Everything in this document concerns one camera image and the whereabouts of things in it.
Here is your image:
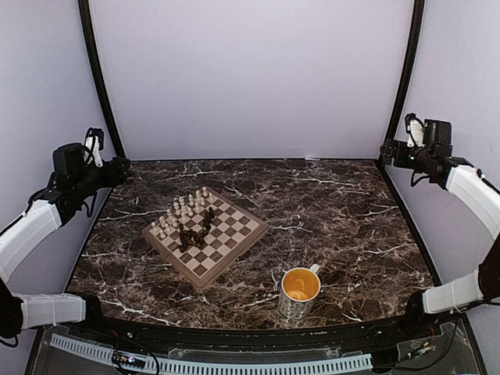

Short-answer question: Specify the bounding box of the white slotted cable duct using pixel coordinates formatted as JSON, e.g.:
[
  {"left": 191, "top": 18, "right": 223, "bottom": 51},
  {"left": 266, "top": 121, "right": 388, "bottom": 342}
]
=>
[{"left": 49, "top": 334, "right": 373, "bottom": 374}]

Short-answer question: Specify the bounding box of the left black frame post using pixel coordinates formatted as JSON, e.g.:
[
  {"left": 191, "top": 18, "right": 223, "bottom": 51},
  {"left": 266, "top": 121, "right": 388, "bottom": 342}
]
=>
[{"left": 77, "top": 0, "right": 126, "bottom": 157}]

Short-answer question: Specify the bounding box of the black front rail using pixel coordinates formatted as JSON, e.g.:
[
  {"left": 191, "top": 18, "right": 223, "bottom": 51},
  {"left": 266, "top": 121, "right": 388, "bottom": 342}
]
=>
[{"left": 63, "top": 316, "right": 444, "bottom": 353}]

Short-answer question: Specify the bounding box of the pile of dark chess pieces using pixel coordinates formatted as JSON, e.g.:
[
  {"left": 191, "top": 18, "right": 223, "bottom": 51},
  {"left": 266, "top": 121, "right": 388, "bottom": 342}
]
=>
[{"left": 176, "top": 207, "right": 216, "bottom": 252}]

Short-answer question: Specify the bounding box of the patterned mug yellow inside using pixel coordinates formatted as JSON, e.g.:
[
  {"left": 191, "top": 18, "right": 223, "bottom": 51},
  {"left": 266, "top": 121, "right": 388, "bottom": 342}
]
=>
[{"left": 278, "top": 263, "right": 322, "bottom": 328}]

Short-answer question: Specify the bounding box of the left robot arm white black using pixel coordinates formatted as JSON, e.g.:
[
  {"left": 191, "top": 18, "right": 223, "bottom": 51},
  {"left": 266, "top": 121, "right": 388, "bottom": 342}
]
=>
[{"left": 1, "top": 139, "right": 130, "bottom": 348}]

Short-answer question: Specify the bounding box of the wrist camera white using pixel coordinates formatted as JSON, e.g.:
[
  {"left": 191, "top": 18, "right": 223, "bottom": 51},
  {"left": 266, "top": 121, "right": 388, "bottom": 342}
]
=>
[
  {"left": 405, "top": 113, "right": 424, "bottom": 148},
  {"left": 84, "top": 127, "right": 104, "bottom": 168}
]

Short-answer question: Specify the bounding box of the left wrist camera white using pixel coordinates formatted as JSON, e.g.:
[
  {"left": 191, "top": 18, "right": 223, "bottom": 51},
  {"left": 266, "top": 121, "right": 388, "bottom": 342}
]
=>
[{"left": 84, "top": 127, "right": 104, "bottom": 168}]

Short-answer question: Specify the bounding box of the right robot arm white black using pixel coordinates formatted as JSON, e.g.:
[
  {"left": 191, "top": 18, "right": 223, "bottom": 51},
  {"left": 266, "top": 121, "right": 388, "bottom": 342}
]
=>
[{"left": 380, "top": 113, "right": 499, "bottom": 339}]

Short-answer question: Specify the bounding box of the right black frame post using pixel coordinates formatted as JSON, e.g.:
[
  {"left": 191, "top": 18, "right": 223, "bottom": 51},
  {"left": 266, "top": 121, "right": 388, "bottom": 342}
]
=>
[{"left": 384, "top": 0, "right": 425, "bottom": 142}]

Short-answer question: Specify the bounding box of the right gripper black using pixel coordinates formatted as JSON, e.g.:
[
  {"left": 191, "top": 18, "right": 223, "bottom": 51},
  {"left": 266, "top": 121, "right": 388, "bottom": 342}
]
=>
[{"left": 380, "top": 138, "right": 433, "bottom": 173}]

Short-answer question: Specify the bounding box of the black frame post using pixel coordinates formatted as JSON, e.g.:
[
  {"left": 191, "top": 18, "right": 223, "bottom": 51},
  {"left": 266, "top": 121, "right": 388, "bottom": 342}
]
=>
[
  {"left": 77, "top": 0, "right": 126, "bottom": 157},
  {"left": 384, "top": 0, "right": 425, "bottom": 142}
]

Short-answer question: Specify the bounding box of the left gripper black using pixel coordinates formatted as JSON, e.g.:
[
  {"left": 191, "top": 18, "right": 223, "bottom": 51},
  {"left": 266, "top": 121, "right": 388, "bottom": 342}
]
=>
[{"left": 74, "top": 157, "right": 131, "bottom": 199}]

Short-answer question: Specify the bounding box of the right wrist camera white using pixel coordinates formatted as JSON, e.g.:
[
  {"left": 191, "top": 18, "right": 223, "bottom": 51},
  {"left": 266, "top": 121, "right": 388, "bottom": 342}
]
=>
[{"left": 405, "top": 113, "right": 424, "bottom": 148}]

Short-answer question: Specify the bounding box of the wooden chess board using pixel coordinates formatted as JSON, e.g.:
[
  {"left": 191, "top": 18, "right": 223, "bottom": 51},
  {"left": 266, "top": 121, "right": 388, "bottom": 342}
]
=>
[{"left": 141, "top": 187, "right": 268, "bottom": 289}]

